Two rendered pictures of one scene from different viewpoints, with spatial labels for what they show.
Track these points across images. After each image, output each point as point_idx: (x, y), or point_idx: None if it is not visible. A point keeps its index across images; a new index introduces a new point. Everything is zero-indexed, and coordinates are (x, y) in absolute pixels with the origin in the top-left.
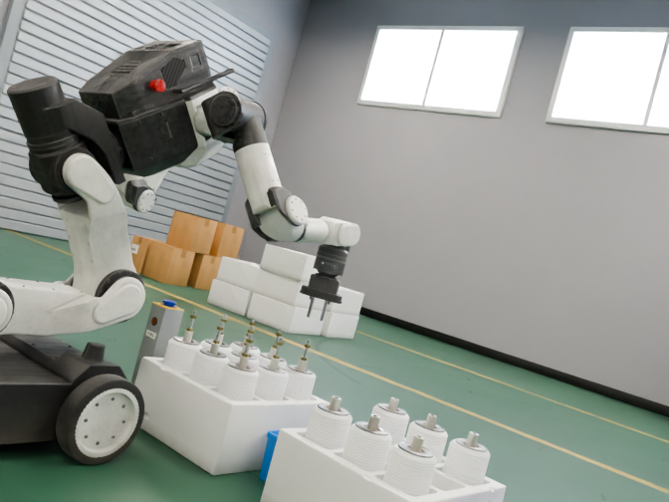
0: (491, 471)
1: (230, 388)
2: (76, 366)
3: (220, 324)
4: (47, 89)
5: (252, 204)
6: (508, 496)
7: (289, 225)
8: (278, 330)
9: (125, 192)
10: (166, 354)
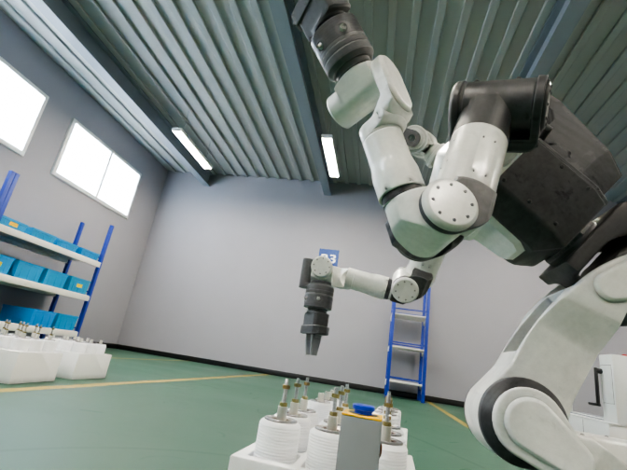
0: (106, 434)
1: None
2: None
3: (390, 396)
4: None
5: (434, 281)
6: (171, 437)
7: None
8: (299, 380)
9: (464, 235)
10: (406, 469)
